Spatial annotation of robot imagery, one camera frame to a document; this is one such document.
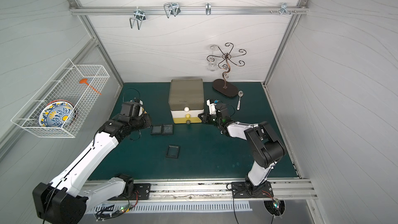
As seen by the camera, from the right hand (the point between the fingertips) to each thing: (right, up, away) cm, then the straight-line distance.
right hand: (199, 114), depth 91 cm
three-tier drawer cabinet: (-7, +8, -6) cm, 12 cm away
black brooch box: (-27, -10, +3) cm, 29 cm away
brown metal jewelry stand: (+16, +20, +27) cm, 37 cm away
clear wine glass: (+9, +32, +14) cm, 36 cm away
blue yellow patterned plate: (-57, +3, -29) cm, 64 cm away
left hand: (-25, -1, -12) cm, 28 cm away
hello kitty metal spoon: (+31, +13, +23) cm, 41 cm away
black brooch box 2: (-20, -10, +4) cm, 23 cm away
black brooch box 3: (-15, -21, -3) cm, 26 cm away
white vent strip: (-30, -41, -21) cm, 55 cm away
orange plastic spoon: (-59, +19, -13) cm, 63 cm away
